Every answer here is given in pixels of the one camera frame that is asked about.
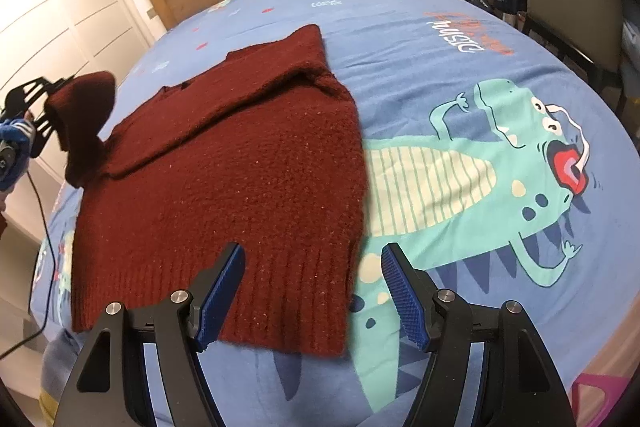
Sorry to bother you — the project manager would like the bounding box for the blue dinosaur print bed sheet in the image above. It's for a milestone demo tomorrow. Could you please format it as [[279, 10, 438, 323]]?
[[30, 0, 640, 427]]

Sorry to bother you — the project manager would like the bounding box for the dark red knit sweater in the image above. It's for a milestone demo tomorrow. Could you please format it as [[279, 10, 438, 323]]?
[[44, 24, 368, 358]]

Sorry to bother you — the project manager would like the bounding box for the white wardrobe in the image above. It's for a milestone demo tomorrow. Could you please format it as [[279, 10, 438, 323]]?
[[0, 0, 157, 248]]

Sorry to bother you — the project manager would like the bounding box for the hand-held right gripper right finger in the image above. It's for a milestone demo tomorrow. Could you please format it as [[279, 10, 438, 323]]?
[[381, 243, 576, 427]]

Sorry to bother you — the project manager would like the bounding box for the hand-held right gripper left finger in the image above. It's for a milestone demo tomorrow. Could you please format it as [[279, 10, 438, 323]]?
[[52, 242, 247, 427]]

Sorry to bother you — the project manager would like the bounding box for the black cable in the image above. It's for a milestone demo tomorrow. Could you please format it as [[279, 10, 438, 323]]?
[[0, 169, 55, 358]]

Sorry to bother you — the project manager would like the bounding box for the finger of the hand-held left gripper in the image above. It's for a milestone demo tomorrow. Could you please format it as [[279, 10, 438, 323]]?
[[5, 76, 77, 114], [27, 104, 63, 158]]

